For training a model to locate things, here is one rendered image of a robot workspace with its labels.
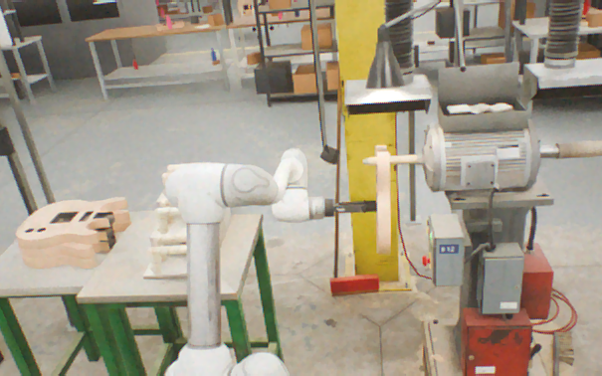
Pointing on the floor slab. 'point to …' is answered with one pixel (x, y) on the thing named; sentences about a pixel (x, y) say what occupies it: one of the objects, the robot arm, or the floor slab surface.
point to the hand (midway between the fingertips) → (375, 205)
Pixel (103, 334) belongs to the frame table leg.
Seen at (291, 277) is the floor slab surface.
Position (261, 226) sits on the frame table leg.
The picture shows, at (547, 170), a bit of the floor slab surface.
